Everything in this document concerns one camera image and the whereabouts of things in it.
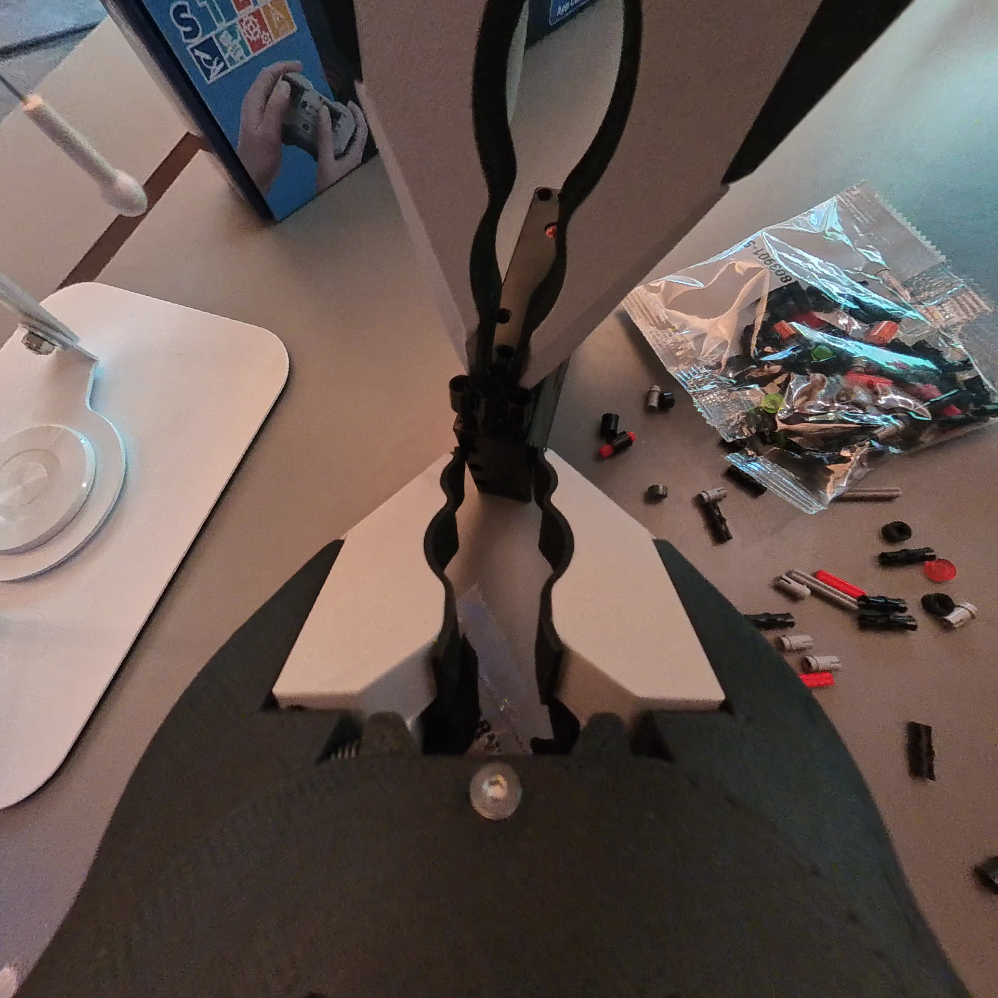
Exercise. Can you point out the light grey axle rod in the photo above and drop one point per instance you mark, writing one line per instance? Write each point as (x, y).
(830, 592)

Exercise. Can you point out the grey black angled connector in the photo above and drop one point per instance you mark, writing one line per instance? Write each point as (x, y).
(716, 511)

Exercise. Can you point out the blue toy kit box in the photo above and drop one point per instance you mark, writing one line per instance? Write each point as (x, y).
(257, 117)

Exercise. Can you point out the black pin red ends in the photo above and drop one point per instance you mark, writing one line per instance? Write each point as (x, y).
(617, 444)

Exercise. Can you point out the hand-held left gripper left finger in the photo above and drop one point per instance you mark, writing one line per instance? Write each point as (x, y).
(366, 624)

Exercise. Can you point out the grey desk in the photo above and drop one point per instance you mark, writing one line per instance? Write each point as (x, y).
(351, 312)

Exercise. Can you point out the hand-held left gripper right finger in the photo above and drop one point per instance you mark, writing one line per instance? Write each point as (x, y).
(631, 624)

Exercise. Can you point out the white book stand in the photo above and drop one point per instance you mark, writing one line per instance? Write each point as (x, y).
(156, 468)

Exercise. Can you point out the clear bag of building parts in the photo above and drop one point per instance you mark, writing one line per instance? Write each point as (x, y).
(819, 366)

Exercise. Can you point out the small dark grey bush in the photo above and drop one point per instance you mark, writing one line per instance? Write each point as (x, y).
(657, 492)

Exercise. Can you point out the dark grey axle rod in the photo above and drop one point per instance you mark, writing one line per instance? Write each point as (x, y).
(869, 493)

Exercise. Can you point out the black battery box block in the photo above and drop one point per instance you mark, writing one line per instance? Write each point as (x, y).
(499, 468)

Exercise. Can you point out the black connector pin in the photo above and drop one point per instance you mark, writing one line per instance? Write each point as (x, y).
(768, 620)
(887, 620)
(882, 603)
(907, 556)

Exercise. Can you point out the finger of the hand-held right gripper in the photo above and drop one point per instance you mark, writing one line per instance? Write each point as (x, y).
(686, 117)
(425, 117)

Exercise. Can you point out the small grey black bush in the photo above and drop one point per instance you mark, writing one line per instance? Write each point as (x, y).
(661, 398)

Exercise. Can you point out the short red axle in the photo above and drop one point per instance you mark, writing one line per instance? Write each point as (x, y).
(816, 680)

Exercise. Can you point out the black beam piece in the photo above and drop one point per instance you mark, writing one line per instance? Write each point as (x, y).
(745, 479)

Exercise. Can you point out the light grey bush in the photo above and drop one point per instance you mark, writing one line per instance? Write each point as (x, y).
(963, 614)

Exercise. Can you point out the light grey connector sleeve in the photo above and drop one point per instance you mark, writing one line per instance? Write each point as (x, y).
(791, 585)
(821, 663)
(795, 642)

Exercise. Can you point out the red axle rod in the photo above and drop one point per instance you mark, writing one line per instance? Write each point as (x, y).
(838, 582)

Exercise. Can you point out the short black beam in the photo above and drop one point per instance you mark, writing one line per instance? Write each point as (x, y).
(921, 750)

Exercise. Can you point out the black building part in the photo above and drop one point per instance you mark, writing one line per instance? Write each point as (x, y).
(988, 875)

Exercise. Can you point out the red translucent round tile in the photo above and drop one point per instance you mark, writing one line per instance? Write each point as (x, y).
(941, 570)

